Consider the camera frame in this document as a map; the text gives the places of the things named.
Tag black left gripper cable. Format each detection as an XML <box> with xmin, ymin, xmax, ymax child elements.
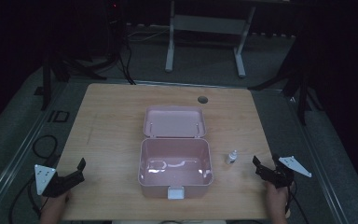
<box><xmin>7</xmin><ymin>155</ymin><xmax>60</xmax><ymax>224</ymax></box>

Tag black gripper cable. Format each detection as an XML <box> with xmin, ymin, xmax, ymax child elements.
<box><xmin>284</xmin><ymin>180</ymin><xmax>310</xmax><ymax>224</ymax></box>
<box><xmin>7</xmin><ymin>155</ymin><xmax>60</xmax><ymax>224</ymax></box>

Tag black hanging cables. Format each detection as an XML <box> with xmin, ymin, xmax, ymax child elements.
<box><xmin>117</xmin><ymin>27</ymin><xmax>137</xmax><ymax>86</ymax></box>

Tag person's right hand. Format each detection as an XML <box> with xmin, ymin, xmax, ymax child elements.
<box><xmin>265</xmin><ymin>181</ymin><xmax>292</xmax><ymax>217</ymax></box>

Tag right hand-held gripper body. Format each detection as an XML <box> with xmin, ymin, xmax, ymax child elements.
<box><xmin>261</xmin><ymin>153</ymin><xmax>313</xmax><ymax>189</ymax></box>

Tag white metal desk frame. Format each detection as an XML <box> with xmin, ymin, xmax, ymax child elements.
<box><xmin>164</xmin><ymin>0</ymin><xmax>257</xmax><ymax>79</ymax></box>

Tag dark computer tower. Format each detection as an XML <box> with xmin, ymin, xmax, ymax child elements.
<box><xmin>103</xmin><ymin>0</ymin><xmax>127</xmax><ymax>63</ymax></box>

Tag person's left hand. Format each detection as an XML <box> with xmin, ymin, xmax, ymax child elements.
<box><xmin>39</xmin><ymin>189</ymin><xmax>73</xmax><ymax>218</ymax></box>

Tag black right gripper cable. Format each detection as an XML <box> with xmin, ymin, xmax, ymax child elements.
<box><xmin>284</xmin><ymin>180</ymin><xmax>310</xmax><ymax>224</ymax></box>

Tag pink plastic storage box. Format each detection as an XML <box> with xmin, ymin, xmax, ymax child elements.
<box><xmin>137</xmin><ymin>105</ymin><xmax>215</xmax><ymax>201</ymax></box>

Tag small white bottle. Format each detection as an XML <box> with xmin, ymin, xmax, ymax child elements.
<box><xmin>225</xmin><ymin>149</ymin><xmax>240</xmax><ymax>165</ymax></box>

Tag black tripod stand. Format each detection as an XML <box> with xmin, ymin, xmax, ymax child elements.
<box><xmin>247</xmin><ymin>31</ymin><xmax>325</xmax><ymax>127</ymax></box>
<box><xmin>40</xmin><ymin>52</ymin><xmax>108</xmax><ymax>112</ymax></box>

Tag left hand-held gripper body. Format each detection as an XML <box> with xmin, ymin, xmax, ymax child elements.
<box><xmin>34</xmin><ymin>164</ymin><xmax>79</xmax><ymax>199</ymax></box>

